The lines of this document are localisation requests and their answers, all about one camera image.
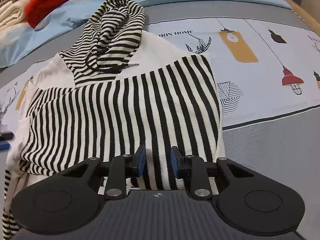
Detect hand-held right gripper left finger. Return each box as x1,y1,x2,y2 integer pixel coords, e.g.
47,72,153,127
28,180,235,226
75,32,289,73
59,145,147,201

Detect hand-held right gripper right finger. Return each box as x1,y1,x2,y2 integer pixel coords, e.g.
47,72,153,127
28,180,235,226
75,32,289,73
170,145,256,200

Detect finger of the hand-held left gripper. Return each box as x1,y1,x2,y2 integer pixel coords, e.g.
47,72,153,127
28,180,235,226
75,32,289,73
0,130,13,151

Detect black white striped hoodie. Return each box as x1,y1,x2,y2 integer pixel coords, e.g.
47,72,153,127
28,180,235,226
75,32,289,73
2,0,227,235

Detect printed grey white bed sheet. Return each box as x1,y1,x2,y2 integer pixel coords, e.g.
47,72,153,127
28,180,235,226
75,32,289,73
0,2,320,240

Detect cream folded blanket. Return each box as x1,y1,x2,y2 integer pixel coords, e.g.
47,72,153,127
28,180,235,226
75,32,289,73
0,0,31,35

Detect light blue duvet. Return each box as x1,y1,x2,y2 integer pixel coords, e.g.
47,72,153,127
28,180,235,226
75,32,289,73
0,0,295,68

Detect red cloth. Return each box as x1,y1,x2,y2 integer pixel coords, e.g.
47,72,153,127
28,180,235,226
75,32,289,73
25,0,111,28

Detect wooden bed frame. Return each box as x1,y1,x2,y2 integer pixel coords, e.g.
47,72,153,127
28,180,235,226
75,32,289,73
257,0,320,38

